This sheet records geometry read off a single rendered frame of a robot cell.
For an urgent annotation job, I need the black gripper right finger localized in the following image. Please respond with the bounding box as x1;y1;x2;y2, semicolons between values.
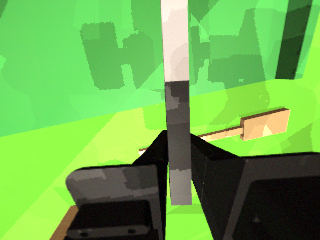
190;133;320;240

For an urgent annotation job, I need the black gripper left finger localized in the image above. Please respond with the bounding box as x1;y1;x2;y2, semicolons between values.
65;130;168;240

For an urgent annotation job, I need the dark grey putter shaft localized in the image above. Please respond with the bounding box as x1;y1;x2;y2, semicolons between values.
160;0;192;206

